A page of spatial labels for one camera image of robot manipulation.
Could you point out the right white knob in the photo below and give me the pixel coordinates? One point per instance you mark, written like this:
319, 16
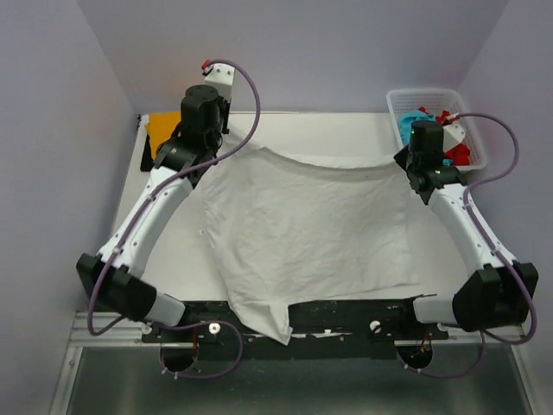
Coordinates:
375, 326

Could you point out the white t shirt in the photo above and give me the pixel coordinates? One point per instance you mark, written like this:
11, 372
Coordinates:
287, 229

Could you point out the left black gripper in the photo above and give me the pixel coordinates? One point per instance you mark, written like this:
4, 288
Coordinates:
224, 106

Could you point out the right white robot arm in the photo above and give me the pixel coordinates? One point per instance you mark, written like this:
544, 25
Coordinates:
498, 291

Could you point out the white knob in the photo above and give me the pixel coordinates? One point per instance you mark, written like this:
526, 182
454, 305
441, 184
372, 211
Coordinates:
375, 326
214, 328

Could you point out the folded orange t shirt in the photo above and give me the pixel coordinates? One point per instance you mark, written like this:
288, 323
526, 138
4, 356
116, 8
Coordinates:
160, 128

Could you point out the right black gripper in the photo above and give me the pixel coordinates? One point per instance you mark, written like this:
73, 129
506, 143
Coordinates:
402, 157

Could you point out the black base frame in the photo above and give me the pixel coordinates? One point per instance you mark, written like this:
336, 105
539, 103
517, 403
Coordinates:
401, 334

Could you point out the folded black t shirt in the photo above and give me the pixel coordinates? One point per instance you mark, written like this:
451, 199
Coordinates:
147, 160

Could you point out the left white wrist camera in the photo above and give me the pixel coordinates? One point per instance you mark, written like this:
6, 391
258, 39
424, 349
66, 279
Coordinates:
219, 76

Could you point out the red t shirt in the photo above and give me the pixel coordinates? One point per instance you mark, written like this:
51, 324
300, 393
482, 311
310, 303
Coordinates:
459, 155

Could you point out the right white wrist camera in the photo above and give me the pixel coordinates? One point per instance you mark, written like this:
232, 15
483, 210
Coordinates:
453, 132

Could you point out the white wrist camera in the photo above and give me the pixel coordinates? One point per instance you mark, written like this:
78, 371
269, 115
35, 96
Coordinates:
453, 132
219, 76

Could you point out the cyan t shirt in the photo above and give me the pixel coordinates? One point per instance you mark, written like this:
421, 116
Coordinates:
406, 123

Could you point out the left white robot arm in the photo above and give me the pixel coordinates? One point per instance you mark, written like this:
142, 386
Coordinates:
113, 276

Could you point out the left white knob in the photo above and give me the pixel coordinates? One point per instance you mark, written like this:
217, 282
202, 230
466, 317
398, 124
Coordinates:
214, 328

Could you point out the white plastic basket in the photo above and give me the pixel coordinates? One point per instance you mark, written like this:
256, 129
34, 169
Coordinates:
436, 100

